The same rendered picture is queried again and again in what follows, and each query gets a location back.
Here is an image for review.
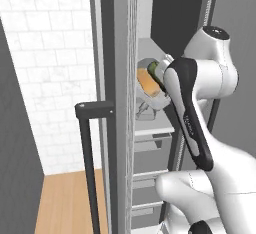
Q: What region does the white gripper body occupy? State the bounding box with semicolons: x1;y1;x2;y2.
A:
144;91;172;111

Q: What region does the clear fish container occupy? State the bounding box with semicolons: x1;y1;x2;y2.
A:
135;101;158;122

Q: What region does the orange squash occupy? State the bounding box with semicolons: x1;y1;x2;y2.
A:
136;67;162;96

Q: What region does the white fridge rack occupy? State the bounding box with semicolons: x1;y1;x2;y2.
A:
131;200;165;212
134;126;176;138
132;169;170;181

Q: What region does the green cucumber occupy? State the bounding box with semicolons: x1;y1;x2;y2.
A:
147;61;161;79

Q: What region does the clear vegetable container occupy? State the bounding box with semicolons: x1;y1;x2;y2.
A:
136;57;168;99

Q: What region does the grey fridge door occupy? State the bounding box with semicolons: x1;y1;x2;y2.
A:
87;0;141;234
159;0;256;226

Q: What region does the dark grey cabinet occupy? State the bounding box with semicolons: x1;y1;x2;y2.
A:
0;17;46;234

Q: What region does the black door handle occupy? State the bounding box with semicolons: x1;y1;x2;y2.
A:
74;100;116;234

